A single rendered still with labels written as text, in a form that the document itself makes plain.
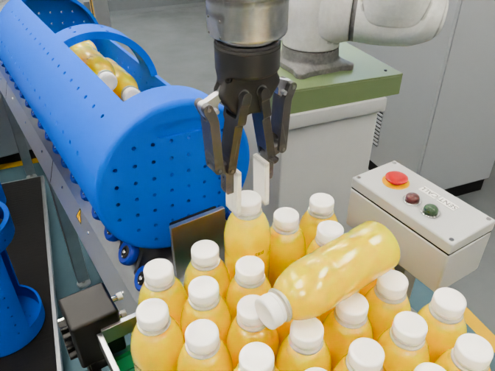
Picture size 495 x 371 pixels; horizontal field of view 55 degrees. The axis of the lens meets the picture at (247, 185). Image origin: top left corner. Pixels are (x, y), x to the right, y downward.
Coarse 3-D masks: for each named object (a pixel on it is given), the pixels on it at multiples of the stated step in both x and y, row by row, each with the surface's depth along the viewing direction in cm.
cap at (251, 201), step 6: (246, 192) 67; (252, 192) 67; (246, 198) 66; (252, 198) 66; (258, 198) 66; (246, 204) 65; (252, 204) 65; (258, 204) 65; (246, 210) 65; (252, 210) 65; (258, 210) 66
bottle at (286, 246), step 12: (276, 228) 73; (300, 228) 75; (276, 240) 73; (288, 240) 72; (300, 240) 73; (276, 252) 73; (288, 252) 73; (300, 252) 74; (276, 264) 74; (288, 264) 74; (276, 276) 76
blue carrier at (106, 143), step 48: (48, 0) 134; (0, 48) 126; (48, 48) 99; (48, 96) 91; (96, 96) 79; (144, 96) 74; (192, 96) 75; (96, 144) 73; (144, 144) 73; (192, 144) 78; (240, 144) 84; (96, 192) 73; (144, 192) 77; (192, 192) 83; (144, 240) 82
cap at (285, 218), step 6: (276, 210) 73; (282, 210) 74; (288, 210) 74; (294, 210) 73; (276, 216) 72; (282, 216) 72; (288, 216) 72; (294, 216) 72; (276, 222) 72; (282, 222) 71; (288, 222) 71; (294, 222) 71; (282, 228) 72; (288, 228) 72; (294, 228) 72
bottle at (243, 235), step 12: (228, 216) 69; (240, 216) 66; (252, 216) 66; (264, 216) 68; (228, 228) 68; (240, 228) 66; (252, 228) 66; (264, 228) 67; (228, 240) 68; (240, 240) 67; (252, 240) 67; (264, 240) 68; (228, 252) 69; (240, 252) 68; (252, 252) 68; (264, 252) 69; (228, 264) 71; (264, 264) 70
